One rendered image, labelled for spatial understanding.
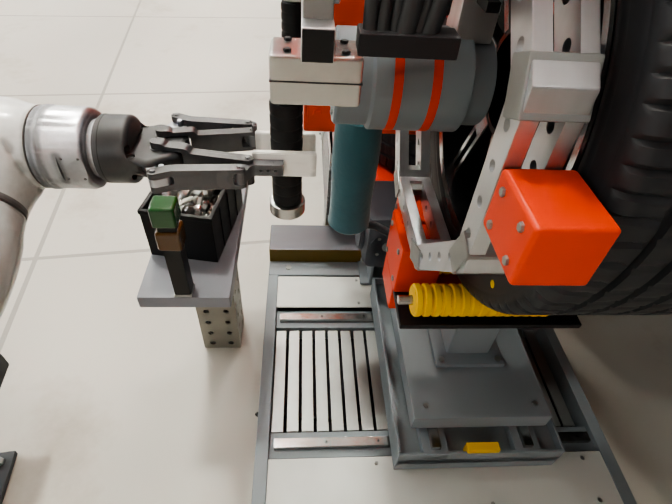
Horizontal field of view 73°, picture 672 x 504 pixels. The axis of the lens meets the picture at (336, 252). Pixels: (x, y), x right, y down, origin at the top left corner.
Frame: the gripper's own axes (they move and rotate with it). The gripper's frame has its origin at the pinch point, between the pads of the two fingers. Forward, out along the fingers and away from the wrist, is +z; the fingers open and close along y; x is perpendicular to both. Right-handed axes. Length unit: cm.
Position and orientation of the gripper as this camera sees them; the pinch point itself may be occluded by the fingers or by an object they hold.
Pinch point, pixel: (286, 153)
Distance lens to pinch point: 53.7
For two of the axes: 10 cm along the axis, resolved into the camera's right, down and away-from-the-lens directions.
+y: 0.5, 6.9, -7.2
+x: 0.6, -7.2, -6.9
